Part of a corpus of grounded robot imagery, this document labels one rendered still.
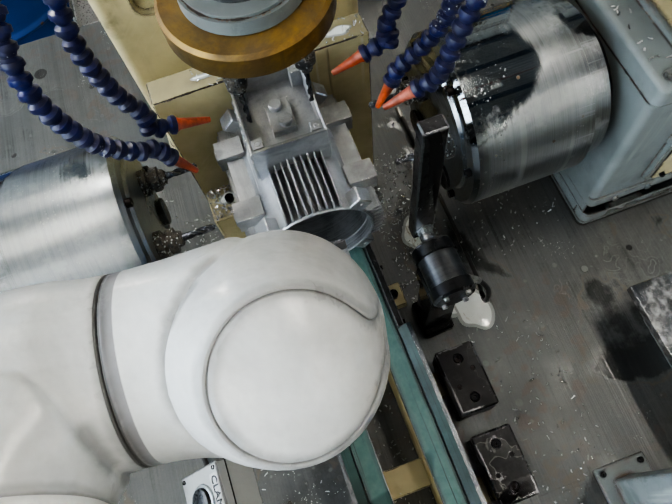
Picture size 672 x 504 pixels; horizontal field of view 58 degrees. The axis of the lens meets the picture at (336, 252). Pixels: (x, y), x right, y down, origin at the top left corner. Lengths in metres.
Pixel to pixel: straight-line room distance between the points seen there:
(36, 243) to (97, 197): 0.09
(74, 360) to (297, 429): 0.11
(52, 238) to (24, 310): 0.47
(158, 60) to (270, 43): 0.38
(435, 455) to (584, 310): 0.37
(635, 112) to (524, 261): 0.32
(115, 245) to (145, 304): 0.47
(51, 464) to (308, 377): 0.12
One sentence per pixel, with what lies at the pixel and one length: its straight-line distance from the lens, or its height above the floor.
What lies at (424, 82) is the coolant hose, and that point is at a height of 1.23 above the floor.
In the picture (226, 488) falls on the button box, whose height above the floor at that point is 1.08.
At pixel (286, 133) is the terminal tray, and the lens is 0.80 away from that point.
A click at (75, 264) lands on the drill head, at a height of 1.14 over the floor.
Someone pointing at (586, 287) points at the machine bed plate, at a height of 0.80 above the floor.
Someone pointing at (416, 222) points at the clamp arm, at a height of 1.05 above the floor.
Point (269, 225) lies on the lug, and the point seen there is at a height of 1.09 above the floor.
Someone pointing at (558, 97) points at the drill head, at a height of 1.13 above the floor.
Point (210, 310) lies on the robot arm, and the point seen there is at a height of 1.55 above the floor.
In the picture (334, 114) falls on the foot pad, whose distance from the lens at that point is 0.86.
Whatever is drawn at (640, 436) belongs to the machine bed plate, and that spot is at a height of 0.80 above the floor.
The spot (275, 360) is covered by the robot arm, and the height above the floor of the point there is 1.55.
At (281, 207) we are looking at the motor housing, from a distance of 0.76.
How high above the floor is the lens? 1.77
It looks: 67 degrees down
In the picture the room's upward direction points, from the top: 11 degrees counter-clockwise
